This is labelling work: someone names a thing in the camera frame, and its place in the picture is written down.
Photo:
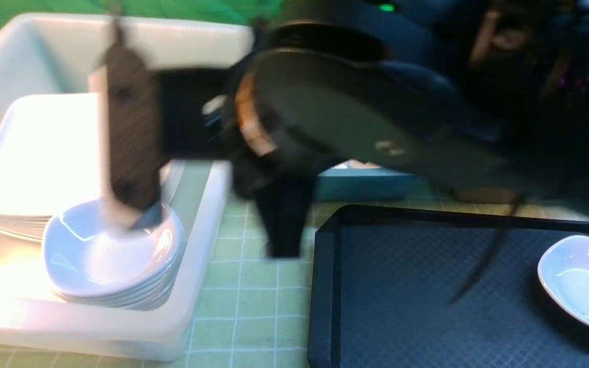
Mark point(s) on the stack of white square plates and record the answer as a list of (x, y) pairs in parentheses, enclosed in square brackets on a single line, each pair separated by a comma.
[(49, 160)]

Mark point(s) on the brown plastic bin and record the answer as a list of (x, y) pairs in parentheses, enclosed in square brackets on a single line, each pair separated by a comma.
[(488, 195)]

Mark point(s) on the black plastic serving tray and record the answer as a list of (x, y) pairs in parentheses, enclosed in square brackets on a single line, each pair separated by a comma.
[(383, 278)]

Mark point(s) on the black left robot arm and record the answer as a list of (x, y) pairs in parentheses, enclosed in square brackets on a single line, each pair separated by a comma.
[(463, 93)]

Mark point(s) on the green checkered tablecloth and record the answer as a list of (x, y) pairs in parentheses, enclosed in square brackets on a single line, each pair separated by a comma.
[(250, 313)]

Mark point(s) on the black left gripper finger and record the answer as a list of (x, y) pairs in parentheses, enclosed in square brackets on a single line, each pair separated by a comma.
[(130, 136), (284, 205)]

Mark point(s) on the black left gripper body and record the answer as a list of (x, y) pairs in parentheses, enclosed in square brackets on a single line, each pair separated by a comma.
[(188, 132)]

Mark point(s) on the teal plastic bin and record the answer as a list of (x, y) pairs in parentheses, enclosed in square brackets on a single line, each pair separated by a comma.
[(354, 181)]

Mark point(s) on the white bowl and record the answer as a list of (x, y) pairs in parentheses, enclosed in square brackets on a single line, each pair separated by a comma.
[(563, 272), (87, 257)]

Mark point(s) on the stack of white bowls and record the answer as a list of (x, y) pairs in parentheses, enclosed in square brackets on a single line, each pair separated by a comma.
[(146, 296)]

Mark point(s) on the large white plastic tub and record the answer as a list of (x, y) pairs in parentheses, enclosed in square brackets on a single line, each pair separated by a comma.
[(48, 54)]

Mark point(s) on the green backdrop cloth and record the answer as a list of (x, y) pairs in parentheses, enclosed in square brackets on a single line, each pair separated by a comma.
[(228, 12)]

